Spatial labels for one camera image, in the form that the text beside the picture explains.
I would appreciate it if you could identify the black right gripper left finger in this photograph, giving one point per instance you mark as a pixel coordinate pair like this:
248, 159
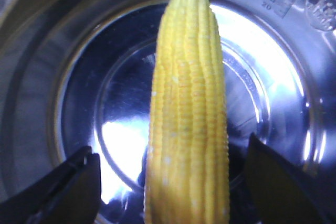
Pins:
70, 193

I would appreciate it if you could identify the pale green electric cooking pot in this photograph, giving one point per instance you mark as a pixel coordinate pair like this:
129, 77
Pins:
78, 72

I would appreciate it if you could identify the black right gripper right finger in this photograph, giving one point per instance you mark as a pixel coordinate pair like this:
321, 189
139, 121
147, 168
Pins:
283, 192

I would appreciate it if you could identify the yellow corn cob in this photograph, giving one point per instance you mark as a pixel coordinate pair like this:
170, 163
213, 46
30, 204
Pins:
187, 166

